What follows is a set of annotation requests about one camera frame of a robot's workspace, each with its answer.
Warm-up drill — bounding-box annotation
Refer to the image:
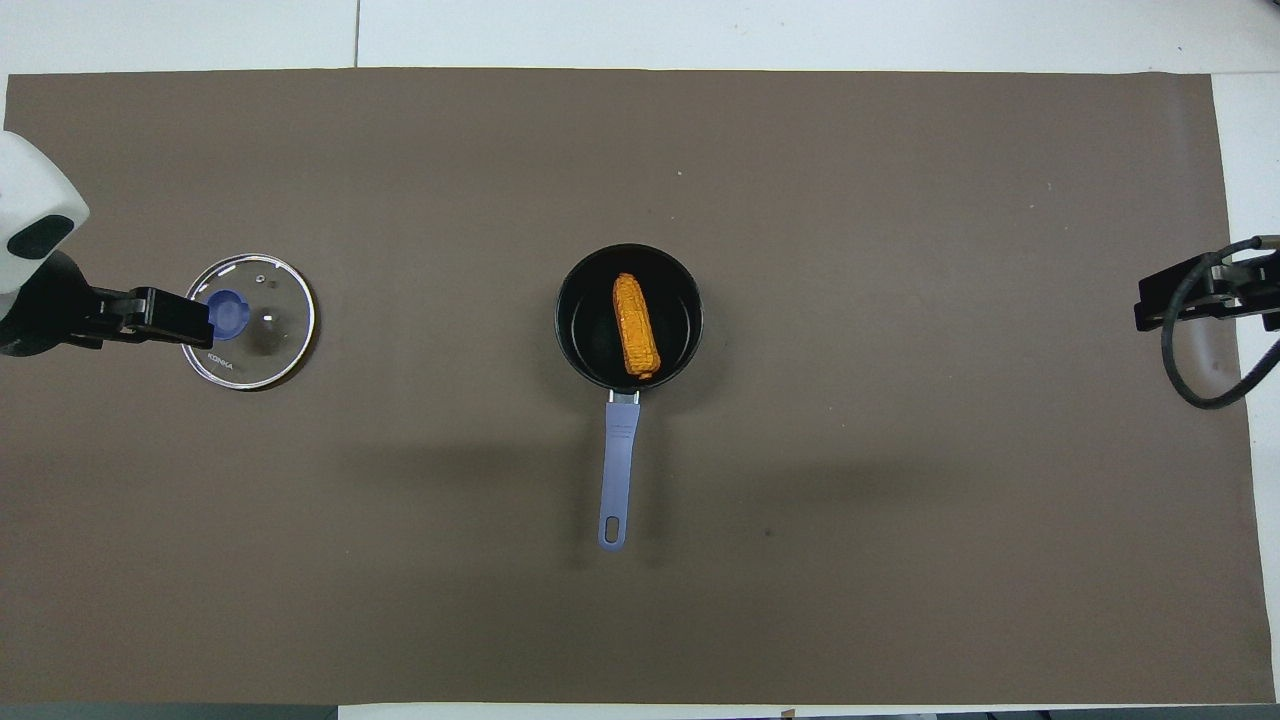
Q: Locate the glass lid with purple knob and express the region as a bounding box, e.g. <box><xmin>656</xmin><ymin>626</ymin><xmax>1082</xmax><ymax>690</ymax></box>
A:
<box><xmin>182</xmin><ymin>254</ymin><xmax>319</xmax><ymax>392</ymax></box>

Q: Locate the black pot with purple handle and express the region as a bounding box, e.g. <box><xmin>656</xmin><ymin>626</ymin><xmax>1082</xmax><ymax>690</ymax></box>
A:
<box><xmin>555</xmin><ymin>243</ymin><xmax>705</xmax><ymax>551</ymax></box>

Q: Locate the orange corn cob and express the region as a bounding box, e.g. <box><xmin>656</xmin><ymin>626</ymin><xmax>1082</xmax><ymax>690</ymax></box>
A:
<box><xmin>611</xmin><ymin>272</ymin><xmax>663</xmax><ymax>381</ymax></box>

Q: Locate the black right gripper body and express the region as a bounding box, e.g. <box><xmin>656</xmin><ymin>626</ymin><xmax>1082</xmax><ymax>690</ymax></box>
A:
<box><xmin>1213</xmin><ymin>248</ymin><xmax>1280</xmax><ymax>333</ymax></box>

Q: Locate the brown table mat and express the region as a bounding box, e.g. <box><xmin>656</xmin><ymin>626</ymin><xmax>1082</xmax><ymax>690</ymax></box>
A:
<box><xmin>0</xmin><ymin>68</ymin><xmax>1277</xmax><ymax>707</ymax></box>

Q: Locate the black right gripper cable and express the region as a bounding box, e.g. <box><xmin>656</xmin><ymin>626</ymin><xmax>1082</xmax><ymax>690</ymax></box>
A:
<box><xmin>1159</xmin><ymin>236</ymin><xmax>1280</xmax><ymax>411</ymax></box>

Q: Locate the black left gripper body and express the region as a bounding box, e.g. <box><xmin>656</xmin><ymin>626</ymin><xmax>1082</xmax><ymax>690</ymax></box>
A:
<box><xmin>0</xmin><ymin>250</ymin><xmax>133</xmax><ymax>359</ymax></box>

